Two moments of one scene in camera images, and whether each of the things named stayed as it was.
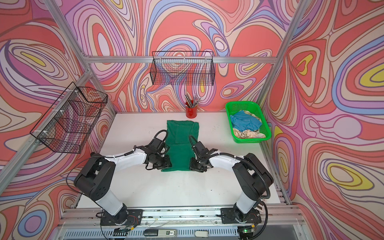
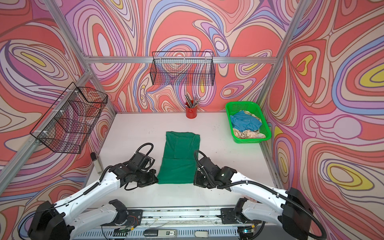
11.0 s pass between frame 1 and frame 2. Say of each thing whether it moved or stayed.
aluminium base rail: stayed
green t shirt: moved
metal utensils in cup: stayed
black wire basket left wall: stayed
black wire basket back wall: stayed
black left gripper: moved
